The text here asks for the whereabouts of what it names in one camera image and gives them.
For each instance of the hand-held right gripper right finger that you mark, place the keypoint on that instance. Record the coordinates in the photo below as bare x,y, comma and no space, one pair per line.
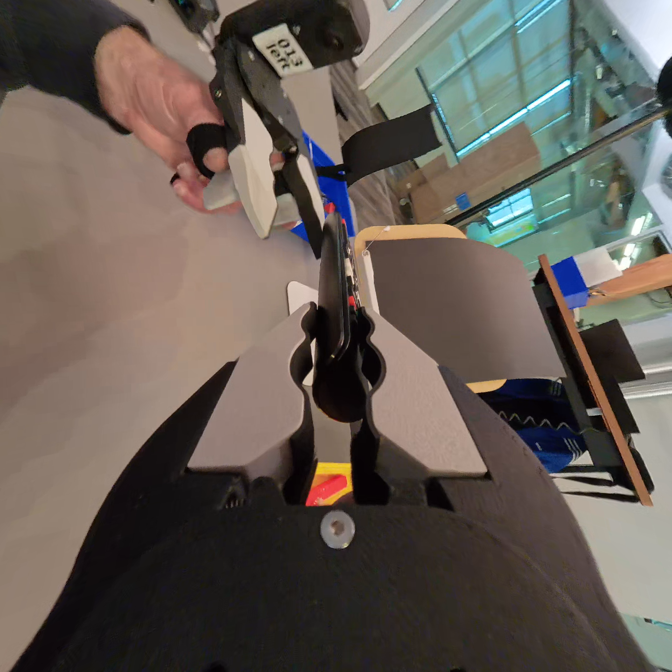
420,409

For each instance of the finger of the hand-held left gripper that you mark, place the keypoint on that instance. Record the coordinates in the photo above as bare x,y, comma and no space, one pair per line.
309,204
254,168

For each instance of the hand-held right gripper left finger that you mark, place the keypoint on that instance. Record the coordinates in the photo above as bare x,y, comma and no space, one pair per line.
252,399

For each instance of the yellow plastic bin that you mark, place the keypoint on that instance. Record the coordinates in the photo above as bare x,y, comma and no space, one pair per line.
328,467

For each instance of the person's left forearm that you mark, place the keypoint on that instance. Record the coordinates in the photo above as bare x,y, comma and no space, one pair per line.
47,47

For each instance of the person's left hand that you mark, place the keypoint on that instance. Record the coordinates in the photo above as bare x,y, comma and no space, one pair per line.
152,99

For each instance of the blue storage bin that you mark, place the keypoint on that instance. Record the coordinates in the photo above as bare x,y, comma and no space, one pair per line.
336,194

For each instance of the cardboard boxes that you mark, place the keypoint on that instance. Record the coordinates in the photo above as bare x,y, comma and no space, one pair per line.
472,173

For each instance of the blue box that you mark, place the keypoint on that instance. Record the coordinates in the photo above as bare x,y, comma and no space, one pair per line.
569,283

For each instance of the black square panel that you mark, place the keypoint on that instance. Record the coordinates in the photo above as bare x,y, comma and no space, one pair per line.
611,351

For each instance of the white box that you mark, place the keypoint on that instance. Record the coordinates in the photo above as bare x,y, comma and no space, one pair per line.
598,265

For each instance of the wooden beam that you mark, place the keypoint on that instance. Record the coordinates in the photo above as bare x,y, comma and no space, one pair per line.
640,278

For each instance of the wooden table black frame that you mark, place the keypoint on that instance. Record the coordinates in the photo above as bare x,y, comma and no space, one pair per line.
556,309

